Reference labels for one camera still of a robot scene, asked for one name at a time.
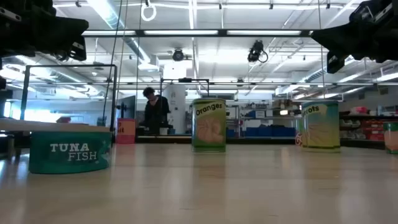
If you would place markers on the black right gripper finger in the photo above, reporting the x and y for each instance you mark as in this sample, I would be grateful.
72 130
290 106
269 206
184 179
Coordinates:
335 62
342 37

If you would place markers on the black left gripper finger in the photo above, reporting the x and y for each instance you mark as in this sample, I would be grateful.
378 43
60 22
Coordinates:
78 49
66 29

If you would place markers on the teal yellow carrots can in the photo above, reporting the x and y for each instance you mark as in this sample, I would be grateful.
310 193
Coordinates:
320 127

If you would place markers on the green can with round fruit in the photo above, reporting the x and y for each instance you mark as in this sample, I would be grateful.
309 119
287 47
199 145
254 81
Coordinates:
391 138

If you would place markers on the grey cup bottom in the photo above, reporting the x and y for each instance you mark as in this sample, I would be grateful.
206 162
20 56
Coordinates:
209 127

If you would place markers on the thin vertical background pole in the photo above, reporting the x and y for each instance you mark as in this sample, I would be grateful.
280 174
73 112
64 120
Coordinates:
321 46

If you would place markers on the dark background shelving unit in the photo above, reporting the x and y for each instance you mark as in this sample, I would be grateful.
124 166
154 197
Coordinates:
351 130

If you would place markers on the dark computer monitor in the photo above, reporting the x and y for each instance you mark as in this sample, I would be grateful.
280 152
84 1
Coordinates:
127 107

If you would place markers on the stack of red storage bins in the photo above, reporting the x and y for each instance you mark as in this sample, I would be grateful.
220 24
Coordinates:
373 130

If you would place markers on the metal background shelving rack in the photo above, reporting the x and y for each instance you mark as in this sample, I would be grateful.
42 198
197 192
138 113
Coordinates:
267 119

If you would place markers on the row of blue storage bins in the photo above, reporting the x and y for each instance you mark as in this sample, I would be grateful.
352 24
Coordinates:
270 132

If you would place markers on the person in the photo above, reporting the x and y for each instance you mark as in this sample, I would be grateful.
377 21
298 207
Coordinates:
155 112

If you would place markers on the black round ceiling fixture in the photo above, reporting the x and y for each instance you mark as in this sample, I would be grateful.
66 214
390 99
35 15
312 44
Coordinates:
178 55

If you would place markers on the teal tuna fish can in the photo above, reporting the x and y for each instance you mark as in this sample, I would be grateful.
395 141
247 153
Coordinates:
70 152

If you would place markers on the white round column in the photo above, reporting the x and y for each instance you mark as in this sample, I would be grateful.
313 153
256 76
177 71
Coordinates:
177 105

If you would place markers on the small white bucket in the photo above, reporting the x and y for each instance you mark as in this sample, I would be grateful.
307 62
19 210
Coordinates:
163 131

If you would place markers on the small blue storage bin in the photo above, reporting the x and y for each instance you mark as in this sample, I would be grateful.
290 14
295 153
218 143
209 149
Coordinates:
230 133

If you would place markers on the black hanging camera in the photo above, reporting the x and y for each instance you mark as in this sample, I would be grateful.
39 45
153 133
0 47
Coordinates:
255 51

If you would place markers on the black background rig frame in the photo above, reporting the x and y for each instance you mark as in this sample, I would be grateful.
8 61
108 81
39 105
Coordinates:
185 80

